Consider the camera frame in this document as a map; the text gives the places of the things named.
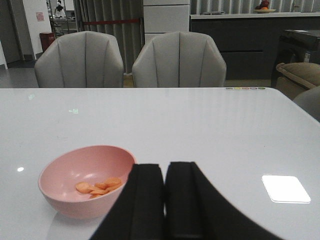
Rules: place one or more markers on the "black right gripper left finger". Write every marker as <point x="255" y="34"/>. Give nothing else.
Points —
<point x="138" y="213"/>

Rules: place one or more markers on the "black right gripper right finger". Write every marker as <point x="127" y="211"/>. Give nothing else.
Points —
<point x="196" y="210"/>

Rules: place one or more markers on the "orange ham slices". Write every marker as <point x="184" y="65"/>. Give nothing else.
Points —
<point x="99" y="188"/>

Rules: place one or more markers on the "pink bowl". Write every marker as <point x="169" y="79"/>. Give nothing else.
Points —
<point x="91" y="164"/>

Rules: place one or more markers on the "coloured sticker strip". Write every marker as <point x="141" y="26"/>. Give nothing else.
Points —
<point x="245" y="88"/>

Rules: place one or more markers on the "right grey chair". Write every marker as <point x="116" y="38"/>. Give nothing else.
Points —
<point x="179" y="59"/>

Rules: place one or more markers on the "grey chair at table end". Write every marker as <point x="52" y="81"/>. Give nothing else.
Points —
<point x="309" y="101"/>

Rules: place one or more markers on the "left grey chair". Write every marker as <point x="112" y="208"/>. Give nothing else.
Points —
<point x="85" y="59"/>

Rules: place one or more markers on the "beige sofa cushion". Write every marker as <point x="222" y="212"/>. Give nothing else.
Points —
<point x="306" y="74"/>

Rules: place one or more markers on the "dark counter with white top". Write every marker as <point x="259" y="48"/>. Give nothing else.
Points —
<point x="249" y="42"/>

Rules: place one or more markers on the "dark side appliance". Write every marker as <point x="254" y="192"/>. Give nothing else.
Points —
<point x="296" y="46"/>

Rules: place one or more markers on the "grey curtain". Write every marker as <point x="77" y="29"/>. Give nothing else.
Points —
<point x="120" y="18"/>

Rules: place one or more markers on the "white cabinet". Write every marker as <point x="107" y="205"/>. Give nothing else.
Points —
<point x="165" y="16"/>

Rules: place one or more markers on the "red bin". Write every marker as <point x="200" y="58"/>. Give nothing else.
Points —
<point x="46" y="39"/>

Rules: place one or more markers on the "fruit plate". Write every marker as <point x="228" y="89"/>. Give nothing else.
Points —
<point x="263" y="8"/>

